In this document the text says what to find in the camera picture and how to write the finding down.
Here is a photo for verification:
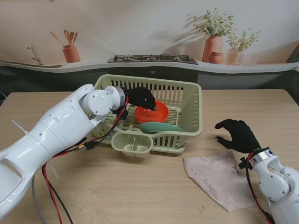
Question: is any plant in tall terracotta vase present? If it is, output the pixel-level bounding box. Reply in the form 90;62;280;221
186;8;234;63

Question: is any beige wiping cloth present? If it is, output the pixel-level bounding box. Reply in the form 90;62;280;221
182;151;256;212

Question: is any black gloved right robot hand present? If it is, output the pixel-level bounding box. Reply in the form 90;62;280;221
214;119;262;154

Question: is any red and black cable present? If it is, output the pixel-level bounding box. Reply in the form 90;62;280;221
42;97;130;224
244;154;276;224

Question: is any pale green cutlery holder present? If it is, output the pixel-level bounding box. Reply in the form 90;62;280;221
111;132;154;158

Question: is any black gas stove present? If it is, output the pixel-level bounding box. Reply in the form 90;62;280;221
107;54;199;65

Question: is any metal faucet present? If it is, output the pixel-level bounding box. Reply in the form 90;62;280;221
27;45;44;66

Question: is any orange plastic bowl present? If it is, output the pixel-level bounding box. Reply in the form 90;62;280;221
135;100;170;124

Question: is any teal plastic plate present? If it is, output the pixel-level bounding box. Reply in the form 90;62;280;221
139;122;185;135

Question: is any pale green plastic dish rack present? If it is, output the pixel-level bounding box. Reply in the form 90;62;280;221
90;74;203;149

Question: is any plant in pale pot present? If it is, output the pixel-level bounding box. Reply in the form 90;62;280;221
225;28;261;65

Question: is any clear glass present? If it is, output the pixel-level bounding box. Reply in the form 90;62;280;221
244;54;259;65

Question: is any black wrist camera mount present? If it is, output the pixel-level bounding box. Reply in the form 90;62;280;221
112;106;129;121
238;156;252;170

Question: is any wooden spatula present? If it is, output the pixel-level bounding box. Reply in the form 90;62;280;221
50;31;64;46

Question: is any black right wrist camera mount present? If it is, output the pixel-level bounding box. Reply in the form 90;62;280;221
238;156;252;170

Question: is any small round terracotta pot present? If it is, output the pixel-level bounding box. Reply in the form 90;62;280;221
208;51;225;64

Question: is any red and black right cable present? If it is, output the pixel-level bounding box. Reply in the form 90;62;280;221
244;154;276;224

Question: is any terracotta utensil pot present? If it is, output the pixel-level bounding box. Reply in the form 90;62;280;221
62;44;81;63

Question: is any red and black left cable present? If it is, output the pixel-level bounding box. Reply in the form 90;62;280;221
42;97;130;224

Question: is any grey kitchen countertop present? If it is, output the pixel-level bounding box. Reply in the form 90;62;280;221
0;59;299;74

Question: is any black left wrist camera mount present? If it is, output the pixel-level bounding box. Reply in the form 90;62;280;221
112;106;129;121

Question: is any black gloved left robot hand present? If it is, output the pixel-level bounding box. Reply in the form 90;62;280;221
125;87;157;112

